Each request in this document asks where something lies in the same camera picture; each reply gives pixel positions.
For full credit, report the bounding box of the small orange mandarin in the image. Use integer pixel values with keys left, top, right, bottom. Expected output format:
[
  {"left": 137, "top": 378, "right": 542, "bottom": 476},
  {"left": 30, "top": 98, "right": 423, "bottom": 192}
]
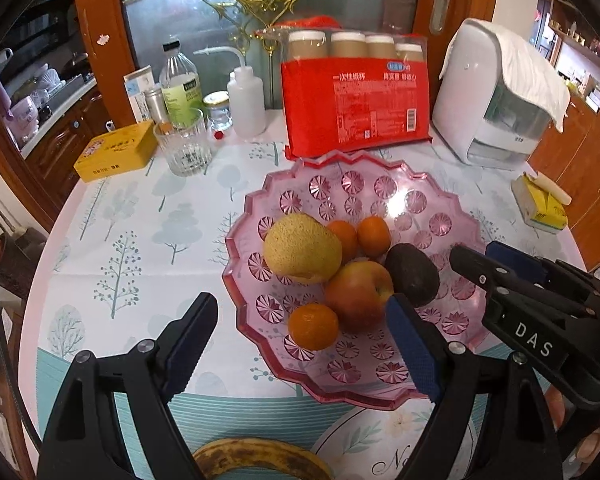
[
  {"left": 326, "top": 220, "right": 358, "bottom": 263},
  {"left": 356, "top": 216, "right": 392, "bottom": 257},
  {"left": 287, "top": 303, "right": 340, "bottom": 351}
]

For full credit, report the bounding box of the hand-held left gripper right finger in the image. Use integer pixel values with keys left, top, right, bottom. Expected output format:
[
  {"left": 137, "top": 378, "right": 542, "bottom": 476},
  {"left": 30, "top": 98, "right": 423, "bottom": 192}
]
[{"left": 385, "top": 294, "right": 563, "bottom": 480}]

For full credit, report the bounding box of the white printed plate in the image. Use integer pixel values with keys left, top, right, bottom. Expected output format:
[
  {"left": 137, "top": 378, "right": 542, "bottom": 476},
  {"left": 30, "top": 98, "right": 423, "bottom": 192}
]
[{"left": 311, "top": 402, "right": 433, "bottom": 480}]

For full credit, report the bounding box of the yellow pear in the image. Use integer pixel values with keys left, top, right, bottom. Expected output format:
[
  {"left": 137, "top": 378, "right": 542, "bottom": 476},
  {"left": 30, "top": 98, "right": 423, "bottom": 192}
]
[{"left": 263, "top": 212, "right": 343, "bottom": 283}]

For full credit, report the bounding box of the yellow tin box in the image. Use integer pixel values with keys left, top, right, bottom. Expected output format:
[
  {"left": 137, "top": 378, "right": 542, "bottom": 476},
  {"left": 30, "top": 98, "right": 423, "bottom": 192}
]
[{"left": 73, "top": 121, "right": 159, "bottom": 184}]

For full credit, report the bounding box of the clear glass cup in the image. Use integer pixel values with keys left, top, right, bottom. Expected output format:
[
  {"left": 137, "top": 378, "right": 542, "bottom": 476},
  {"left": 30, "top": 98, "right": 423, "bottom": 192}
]
[{"left": 153, "top": 108, "right": 212, "bottom": 177}]

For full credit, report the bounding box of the white squeeze bottle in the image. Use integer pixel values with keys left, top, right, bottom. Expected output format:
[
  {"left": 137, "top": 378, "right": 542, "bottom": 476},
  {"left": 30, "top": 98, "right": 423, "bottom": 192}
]
[{"left": 193, "top": 46, "right": 267, "bottom": 137}]

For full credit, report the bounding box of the metal door handle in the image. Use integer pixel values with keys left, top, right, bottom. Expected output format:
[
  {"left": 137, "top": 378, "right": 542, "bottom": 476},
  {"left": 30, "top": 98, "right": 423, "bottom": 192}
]
[{"left": 428, "top": 0, "right": 452, "bottom": 35}]

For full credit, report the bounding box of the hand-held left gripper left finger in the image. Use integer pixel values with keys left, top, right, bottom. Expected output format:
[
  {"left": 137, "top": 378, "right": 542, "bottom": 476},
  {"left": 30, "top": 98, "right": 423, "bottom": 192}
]
[{"left": 36, "top": 291, "right": 218, "bottom": 480}]

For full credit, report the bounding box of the glass bottle green label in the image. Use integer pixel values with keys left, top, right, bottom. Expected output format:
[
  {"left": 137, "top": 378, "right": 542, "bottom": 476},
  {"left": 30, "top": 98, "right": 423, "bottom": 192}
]
[{"left": 159, "top": 41, "right": 203, "bottom": 128}]

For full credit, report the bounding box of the white towel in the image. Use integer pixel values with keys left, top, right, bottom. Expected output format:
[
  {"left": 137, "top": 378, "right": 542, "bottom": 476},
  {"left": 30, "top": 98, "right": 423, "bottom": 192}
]
[{"left": 495, "top": 22, "right": 572, "bottom": 133}]

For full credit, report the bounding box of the teal striped table mat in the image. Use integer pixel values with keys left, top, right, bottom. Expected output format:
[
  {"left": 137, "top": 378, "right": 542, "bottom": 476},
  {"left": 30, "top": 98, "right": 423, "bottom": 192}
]
[{"left": 32, "top": 345, "right": 431, "bottom": 480}]

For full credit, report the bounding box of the red apple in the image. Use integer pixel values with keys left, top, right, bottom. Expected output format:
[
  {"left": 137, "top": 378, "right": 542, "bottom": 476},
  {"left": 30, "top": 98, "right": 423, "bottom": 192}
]
[{"left": 324, "top": 259, "right": 396, "bottom": 333}]

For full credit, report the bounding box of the white carton box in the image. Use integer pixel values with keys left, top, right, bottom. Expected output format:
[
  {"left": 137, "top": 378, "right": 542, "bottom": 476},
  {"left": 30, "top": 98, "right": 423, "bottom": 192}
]
[{"left": 123, "top": 66, "right": 156, "bottom": 123}]

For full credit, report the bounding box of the red pack of paper cups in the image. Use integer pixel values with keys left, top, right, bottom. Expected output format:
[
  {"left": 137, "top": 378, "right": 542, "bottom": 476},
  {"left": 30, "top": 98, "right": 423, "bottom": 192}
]
[{"left": 280, "top": 17, "right": 433, "bottom": 158}]

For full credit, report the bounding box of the wooden kitchen cabinet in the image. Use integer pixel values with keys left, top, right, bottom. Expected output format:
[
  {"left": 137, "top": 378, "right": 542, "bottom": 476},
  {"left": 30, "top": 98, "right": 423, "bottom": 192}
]
[{"left": 20, "top": 85, "right": 131, "bottom": 196}]

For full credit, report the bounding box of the pink glass fruit bowl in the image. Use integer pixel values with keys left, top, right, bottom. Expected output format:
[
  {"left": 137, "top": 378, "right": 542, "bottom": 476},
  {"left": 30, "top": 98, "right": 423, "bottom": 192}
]
[{"left": 221, "top": 152, "right": 526, "bottom": 408}]

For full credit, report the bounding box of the dark avocado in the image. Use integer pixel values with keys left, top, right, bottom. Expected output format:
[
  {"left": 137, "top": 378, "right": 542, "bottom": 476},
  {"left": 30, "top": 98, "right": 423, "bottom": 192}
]
[{"left": 384, "top": 243, "right": 441, "bottom": 308}]

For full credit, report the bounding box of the wooden wall cabinet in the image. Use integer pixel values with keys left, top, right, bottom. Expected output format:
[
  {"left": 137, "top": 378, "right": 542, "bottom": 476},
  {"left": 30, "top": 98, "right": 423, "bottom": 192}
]
[{"left": 527, "top": 105, "right": 600, "bottom": 271}]

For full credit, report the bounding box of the spotted ripe banana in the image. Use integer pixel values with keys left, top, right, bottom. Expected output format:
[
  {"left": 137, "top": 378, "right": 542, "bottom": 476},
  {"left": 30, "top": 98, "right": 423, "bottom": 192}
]
[{"left": 192, "top": 437, "right": 333, "bottom": 480}]

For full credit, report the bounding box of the small glass jar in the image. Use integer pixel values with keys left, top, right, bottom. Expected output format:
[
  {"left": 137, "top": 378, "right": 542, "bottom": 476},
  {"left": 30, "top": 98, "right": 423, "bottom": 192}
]
[{"left": 203, "top": 91, "right": 233, "bottom": 132}]

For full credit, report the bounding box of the white countertop appliance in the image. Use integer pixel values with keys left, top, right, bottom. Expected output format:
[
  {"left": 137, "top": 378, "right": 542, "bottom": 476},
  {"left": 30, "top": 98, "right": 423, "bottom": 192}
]
[{"left": 431, "top": 18, "right": 553, "bottom": 170}]

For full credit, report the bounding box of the small metal can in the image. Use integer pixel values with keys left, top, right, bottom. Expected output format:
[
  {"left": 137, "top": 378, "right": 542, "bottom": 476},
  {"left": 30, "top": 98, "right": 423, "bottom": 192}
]
[{"left": 144, "top": 86, "right": 166, "bottom": 125}]

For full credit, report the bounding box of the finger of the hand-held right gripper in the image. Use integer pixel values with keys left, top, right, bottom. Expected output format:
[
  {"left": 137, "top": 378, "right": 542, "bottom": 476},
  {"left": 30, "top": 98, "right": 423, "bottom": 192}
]
[
  {"left": 449, "top": 245, "right": 518, "bottom": 328},
  {"left": 485, "top": 241, "right": 548, "bottom": 286}
]

